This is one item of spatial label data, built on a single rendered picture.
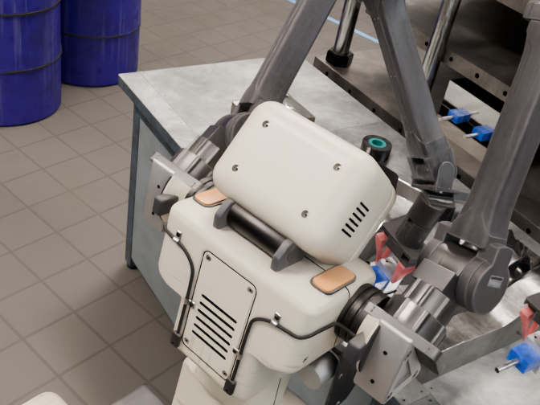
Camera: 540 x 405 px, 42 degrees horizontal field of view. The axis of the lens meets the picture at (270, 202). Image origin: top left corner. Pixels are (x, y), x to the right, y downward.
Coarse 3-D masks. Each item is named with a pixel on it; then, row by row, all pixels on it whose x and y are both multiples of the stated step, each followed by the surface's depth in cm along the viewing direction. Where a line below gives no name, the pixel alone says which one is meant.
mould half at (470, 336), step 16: (400, 288) 145; (512, 288) 148; (528, 288) 147; (512, 304) 146; (464, 320) 142; (480, 320) 143; (496, 320) 144; (512, 320) 143; (448, 336) 136; (464, 336) 138; (480, 336) 139; (496, 336) 143; (512, 336) 148; (448, 352) 135; (464, 352) 139; (480, 352) 144; (448, 368) 140
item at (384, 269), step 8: (376, 264) 143; (384, 264) 141; (392, 264) 142; (376, 272) 141; (384, 272) 141; (392, 272) 140; (376, 280) 139; (384, 280) 140; (400, 280) 143; (384, 288) 142; (392, 288) 143
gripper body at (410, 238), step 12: (408, 216) 133; (384, 228) 137; (396, 228) 138; (408, 228) 132; (420, 228) 131; (432, 228) 133; (396, 240) 135; (408, 240) 133; (420, 240) 133; (408, 252) 133
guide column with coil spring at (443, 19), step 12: (444, 0) 211; (456, 0) 209; (444, 12) 212; (456, 12) 213; (444, 24) 214; (432, 36) 218; (444, 36) 216; (432, 48) 219; (444, 48) 219; (432, 60) 221; (432, 72) 223; (432, 84) 227
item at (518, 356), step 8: (528, 336) 129; (536, 336) 130; (528, 344) 130; (536, 344) 128; (512, 352) 128; (520, 352) 127; (528, 352) 128; (536, 352) 128; (512, 360) 127; (520, 360) 127; (528, 360) 126; (536, 360) 126; (496, 368) 125; (504, 368) 125; (520, 368) 127; (528, 368) 126; (536, 368) 129
